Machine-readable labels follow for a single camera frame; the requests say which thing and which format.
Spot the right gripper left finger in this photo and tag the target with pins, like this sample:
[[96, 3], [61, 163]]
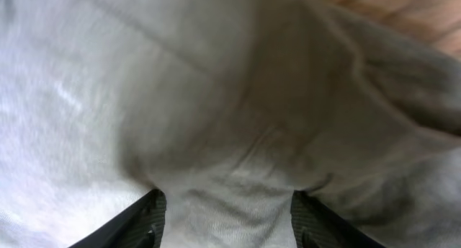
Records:
[[141, 225]]

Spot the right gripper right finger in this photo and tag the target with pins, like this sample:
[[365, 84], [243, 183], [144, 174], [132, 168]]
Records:
[[316, 226]]

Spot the grey shorts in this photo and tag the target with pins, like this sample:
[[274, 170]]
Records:
[[227, 107]]

